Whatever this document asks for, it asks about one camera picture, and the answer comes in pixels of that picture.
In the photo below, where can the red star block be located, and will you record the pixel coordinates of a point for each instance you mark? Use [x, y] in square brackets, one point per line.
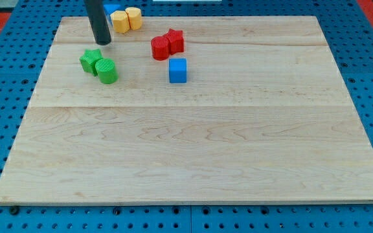
[176, 40]

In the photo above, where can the blue triangle block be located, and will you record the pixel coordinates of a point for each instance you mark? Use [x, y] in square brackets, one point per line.
[109, 9]

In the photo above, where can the red cylinder block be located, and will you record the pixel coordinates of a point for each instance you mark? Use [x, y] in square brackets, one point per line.
[160, 48]

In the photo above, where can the yellow hexagon block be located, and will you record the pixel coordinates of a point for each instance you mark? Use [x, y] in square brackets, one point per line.
[120, 21]

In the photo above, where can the green star block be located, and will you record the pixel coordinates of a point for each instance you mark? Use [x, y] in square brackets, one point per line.
[89, 59]

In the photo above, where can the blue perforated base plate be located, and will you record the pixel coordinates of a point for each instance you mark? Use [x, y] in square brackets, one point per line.
[24, 45]

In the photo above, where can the blue cube block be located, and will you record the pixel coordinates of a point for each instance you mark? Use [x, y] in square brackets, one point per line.
[177, 70]

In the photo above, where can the wooden board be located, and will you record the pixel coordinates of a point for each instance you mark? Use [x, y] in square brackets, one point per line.
[264, 118]

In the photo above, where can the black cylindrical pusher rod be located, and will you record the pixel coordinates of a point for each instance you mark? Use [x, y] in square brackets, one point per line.
[98, 21]

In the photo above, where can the green cylinder block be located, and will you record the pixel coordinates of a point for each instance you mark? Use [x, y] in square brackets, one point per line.
[106, 71]

